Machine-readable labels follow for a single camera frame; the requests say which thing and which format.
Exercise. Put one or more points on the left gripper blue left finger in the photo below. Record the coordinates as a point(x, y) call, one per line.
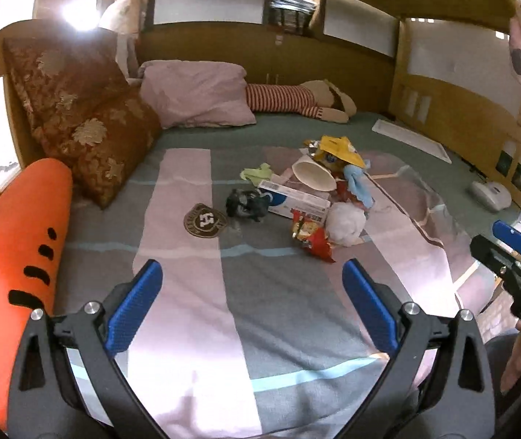
point(44, 399)

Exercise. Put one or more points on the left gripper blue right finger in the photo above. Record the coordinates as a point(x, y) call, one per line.
point(437, 381)

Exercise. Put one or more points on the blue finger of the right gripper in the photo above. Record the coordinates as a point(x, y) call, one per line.
point(497, 260)
point(508, 235)

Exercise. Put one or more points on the white tissue ball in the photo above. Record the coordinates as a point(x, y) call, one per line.
point(345, 223)

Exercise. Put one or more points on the red snack wrapper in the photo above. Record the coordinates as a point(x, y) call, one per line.
point(311, 236)

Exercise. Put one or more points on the yellow snack bag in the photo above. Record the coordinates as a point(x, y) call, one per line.
point(334, 153)

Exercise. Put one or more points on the white blue toothpaste box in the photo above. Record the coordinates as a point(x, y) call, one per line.
point(285, 201)

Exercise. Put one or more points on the green paper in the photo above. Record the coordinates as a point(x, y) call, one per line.
point(256, 175)

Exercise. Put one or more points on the black plastic bag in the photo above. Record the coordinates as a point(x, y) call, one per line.
point(250, 204)

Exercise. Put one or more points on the white small appliance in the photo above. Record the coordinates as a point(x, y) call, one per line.
point(494, 196)

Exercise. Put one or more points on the green bed sheet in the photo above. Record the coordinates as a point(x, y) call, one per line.
point(451, 180)

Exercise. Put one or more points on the orange carrot plush pillow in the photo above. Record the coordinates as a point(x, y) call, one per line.
point(34, 220)

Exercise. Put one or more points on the white flat board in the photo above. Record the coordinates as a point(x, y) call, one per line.
point(411, 139)

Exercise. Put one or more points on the pink hanging cloth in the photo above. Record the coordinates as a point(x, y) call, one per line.
point(515, 46)

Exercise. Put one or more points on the plaid pink grey blanket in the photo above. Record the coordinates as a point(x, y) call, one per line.
point(250, 336)

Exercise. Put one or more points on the striped plush doll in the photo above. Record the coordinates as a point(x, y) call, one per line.
point(316, 99)

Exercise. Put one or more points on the red floral brocade cushion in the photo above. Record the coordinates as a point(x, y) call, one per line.
point(81, 109)

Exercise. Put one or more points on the pink bed pillow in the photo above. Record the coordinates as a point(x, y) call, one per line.
point(196, 94)

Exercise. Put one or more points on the stack of papers on shelf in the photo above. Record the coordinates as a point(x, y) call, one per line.
point(293, 16)

